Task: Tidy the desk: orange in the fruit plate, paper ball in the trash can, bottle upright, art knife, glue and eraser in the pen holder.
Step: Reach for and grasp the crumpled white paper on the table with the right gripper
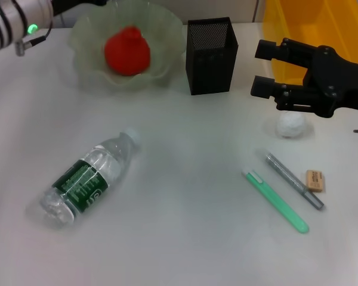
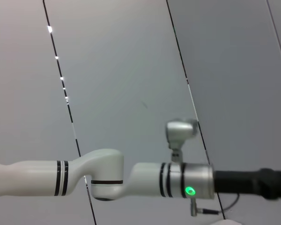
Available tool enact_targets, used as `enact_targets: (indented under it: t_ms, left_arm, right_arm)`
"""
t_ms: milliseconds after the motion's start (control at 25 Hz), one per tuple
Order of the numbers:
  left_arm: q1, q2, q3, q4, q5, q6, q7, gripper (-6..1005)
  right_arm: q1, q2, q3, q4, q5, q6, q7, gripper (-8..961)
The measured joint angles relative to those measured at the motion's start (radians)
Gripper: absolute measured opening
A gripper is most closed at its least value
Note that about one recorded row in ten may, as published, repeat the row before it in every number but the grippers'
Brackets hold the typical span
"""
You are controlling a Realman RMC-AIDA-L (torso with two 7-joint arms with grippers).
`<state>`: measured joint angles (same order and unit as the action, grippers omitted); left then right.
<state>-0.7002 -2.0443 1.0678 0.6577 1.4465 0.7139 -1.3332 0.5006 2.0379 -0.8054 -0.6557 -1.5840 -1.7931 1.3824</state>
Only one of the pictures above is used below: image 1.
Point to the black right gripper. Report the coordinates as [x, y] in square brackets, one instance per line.
[340, 86]

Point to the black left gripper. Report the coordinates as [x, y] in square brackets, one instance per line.
[68, 4]

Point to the white paper ball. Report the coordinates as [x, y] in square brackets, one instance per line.
[290, 126]

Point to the red-orange toy orange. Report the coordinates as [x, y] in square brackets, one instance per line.
[126, 52]

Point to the green pen with white clip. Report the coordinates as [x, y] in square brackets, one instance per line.
[274, 201]

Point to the clear water bottle green label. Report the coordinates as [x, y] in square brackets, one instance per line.
[83, 181]

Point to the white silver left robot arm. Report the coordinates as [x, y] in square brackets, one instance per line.
[12, 18]

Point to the pale green glass fruit bowl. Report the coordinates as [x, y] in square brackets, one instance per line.
[86, 38]

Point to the black mesh pen holder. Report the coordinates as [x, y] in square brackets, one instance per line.
[211, 62]

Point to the grey pen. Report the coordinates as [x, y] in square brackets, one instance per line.
[292, 178]

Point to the tan eraser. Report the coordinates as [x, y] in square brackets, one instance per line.
[315, 180]

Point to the yellow plastic bin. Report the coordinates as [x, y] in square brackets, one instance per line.
[316, 18]

